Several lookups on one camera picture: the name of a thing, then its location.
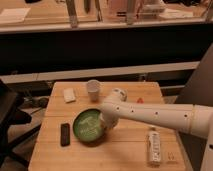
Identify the green ceramic bowl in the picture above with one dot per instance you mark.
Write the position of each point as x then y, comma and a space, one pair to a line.
87, 126

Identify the dark panel at right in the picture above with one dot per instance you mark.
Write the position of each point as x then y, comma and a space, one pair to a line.
199, 90

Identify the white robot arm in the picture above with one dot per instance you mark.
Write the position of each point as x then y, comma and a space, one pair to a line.
191, 119

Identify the white paper cup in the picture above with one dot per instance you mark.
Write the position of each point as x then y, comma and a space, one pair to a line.
93, 89

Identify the small red object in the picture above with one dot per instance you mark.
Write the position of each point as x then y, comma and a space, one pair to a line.
140, 100

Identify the black office chair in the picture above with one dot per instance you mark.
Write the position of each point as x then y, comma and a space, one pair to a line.
10, 114

